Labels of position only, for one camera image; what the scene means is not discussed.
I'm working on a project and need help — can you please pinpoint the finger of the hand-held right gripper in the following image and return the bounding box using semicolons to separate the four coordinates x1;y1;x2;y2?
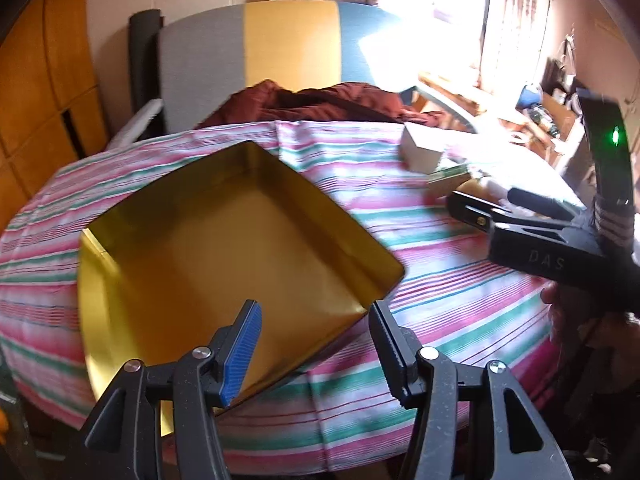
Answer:
506;186;587;224
446;191;571;242

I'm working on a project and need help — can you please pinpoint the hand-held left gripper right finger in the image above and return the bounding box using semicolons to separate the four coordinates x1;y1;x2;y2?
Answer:
369;300;576;480

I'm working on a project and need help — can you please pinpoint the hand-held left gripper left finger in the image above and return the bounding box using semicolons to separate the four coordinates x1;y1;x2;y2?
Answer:
75;300;263;480

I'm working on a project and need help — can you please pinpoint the green white box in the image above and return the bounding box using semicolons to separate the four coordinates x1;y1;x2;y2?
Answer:
426;162;473;198

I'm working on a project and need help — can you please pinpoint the plain white box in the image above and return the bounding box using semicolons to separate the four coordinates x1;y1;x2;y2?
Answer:
401;122;446;173

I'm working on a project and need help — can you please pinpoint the square metal tin box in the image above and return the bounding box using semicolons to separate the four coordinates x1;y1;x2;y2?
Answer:
77;140;406;436

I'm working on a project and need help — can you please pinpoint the person's right hand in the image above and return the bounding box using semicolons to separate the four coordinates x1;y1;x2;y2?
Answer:
541;280;640;356

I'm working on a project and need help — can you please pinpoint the cardboard box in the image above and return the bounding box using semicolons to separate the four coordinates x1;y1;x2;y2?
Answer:
525;90;581;161

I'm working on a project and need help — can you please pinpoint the blue bag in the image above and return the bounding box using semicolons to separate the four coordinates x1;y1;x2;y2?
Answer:
517;82;543;111

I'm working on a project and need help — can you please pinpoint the wooden side table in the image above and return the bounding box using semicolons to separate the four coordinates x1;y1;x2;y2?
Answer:
417;72;516;126

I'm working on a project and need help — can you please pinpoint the brown quilted jacket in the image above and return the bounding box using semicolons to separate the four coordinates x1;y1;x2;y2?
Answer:
192;79;441;131

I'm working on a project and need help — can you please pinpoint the window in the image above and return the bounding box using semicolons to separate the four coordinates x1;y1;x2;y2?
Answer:
415;0;488;76

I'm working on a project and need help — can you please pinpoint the grey yellow blue armchair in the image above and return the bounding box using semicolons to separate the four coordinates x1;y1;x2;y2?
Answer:
107;0;481;146

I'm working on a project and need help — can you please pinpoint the wooden wardrobe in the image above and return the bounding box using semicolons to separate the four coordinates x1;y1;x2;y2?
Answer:
0;0;111;231

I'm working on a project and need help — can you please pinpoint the black upright post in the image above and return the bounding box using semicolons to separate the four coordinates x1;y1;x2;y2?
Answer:
129;9;166;136

